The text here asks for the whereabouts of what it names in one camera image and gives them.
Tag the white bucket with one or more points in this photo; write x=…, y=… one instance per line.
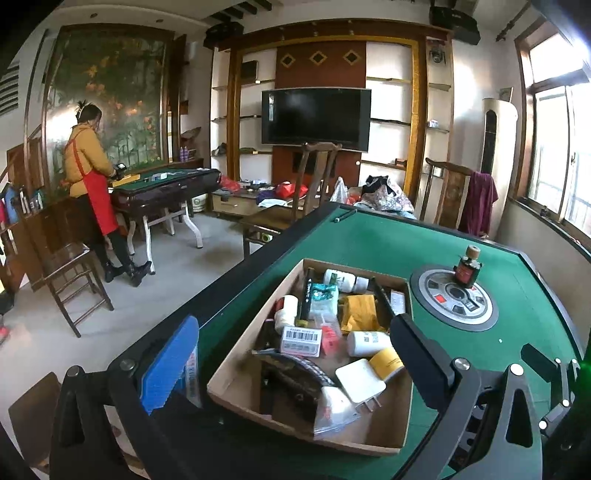
x=198, y=203

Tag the yellow white small box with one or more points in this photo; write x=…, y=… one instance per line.
x=388, y=364

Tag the low wooden cabinet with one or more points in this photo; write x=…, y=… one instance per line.
x=231, y=205

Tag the long white carton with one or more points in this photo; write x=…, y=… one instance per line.
x=300, y=339

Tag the green wall mural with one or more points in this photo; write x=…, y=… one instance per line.
x=115, y=92

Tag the purple garment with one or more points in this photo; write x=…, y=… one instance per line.
x=478, y=203

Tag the black box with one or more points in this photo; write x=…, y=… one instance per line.
x=302, y=300

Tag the window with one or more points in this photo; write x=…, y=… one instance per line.
x=549, y=138

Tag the pink red packet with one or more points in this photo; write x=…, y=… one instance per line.
x=331, y=340

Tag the dark mahjong table white legs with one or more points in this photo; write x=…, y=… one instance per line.
x=161, y=189

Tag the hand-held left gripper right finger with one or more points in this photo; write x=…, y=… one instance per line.
x=415, y=360

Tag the floor standing air conditioner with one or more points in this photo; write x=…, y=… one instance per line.
x=498, y=152

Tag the brown wooden seat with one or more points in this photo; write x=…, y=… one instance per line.
x=32, y=410

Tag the small white printed box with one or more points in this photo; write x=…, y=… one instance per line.
x=398, y=302

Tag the black television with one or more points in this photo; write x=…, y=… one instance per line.
x=316, y=117

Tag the large white cylindrical bottle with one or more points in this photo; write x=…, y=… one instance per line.
x=367, y=344

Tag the yellow brown packet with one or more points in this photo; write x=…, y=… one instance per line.
x=362, y=311

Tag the wooden chair with purple garment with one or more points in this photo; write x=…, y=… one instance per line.
x=443, y=194

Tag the clear plastic bag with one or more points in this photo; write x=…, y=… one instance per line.
x=337, y=408

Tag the white plastic bag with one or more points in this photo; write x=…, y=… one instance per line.
x=339, y=191

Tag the floral clothes pile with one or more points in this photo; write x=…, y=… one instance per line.
x=388, y=196

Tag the small white jar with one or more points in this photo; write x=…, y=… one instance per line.
x=286, y=314

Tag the white charger plug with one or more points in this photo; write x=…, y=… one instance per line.
x=358, y=381

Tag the wooden wall shelf unit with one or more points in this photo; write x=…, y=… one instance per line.
x=318, y=60

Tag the white tube bottle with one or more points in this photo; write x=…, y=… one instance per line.
x=341, y=279

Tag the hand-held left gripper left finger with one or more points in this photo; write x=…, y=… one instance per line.
x=171, y=364

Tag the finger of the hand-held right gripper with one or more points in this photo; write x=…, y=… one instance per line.
x=542, y=360

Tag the black ceiling speaker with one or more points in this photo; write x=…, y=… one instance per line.
x=224, y=34
x=455, y=21

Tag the black curved band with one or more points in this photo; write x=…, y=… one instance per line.
x=295, y=367

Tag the green white tissue pack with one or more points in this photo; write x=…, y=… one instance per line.
x=323, y=300

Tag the dark wooden chair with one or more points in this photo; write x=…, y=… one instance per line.
x=64, y=267

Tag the red bag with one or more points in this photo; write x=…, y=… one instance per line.
x=291, y=190
x=229, y=183

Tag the blue jug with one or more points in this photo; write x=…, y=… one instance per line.
x=11, y=205

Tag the slim grey rod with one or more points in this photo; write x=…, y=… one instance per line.
x=346, y=215

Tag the cardboard box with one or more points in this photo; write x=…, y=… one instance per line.
x=388, y=429

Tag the round grey table control panel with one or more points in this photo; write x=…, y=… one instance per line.
x=480, y=304

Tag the dome security camera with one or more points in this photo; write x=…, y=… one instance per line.
x=437, y=54

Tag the wall air vent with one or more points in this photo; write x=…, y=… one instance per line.
x=9, y=87

